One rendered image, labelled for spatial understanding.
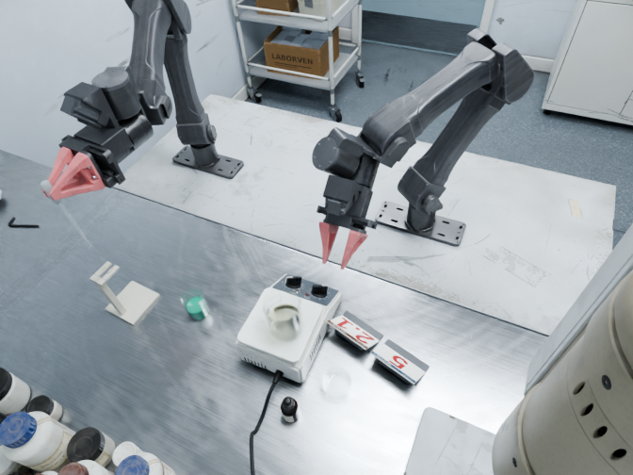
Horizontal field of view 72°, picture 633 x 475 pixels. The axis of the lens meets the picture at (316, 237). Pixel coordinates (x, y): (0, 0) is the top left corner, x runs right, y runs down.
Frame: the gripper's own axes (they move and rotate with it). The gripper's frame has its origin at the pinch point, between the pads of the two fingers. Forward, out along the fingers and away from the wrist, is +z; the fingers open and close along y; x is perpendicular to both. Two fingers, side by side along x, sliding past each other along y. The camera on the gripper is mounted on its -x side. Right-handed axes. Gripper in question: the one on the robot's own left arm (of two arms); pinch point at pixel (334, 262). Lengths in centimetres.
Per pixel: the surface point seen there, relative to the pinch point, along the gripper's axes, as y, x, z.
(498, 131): 21, 208, -87
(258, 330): -8.0, -6.7, 14.8
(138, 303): -37.7, -1.3, 20.8
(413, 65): -50, 246, -133
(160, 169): -61, 23, -7
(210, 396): -13.2, -7.3, 29.1
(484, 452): 32.7, -1.8, 21.2
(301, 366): 1.3, -6.3, 17.9
